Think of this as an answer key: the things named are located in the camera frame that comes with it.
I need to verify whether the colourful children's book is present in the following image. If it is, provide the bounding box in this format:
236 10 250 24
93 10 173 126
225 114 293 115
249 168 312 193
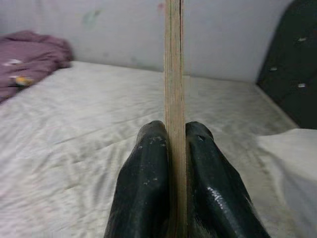
164 0 188 238

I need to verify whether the beige pillow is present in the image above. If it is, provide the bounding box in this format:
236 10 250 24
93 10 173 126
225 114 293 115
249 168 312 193
256 128 317 238

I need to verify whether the black tufted headboard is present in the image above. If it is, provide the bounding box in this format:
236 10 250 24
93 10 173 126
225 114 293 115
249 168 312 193
256 0 317 129

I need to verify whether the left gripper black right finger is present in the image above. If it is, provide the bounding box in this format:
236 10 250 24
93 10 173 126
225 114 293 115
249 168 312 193
184 120 270 238

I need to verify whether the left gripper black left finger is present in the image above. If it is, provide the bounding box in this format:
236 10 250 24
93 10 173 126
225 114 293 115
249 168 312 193
104 120 171 238

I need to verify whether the beige quilted mattress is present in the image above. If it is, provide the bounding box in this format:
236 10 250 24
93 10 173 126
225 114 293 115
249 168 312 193
0 60 317 238

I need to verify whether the pink cartoon print blanket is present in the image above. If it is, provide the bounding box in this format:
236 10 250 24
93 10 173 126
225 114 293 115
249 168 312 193
0 30 74 104

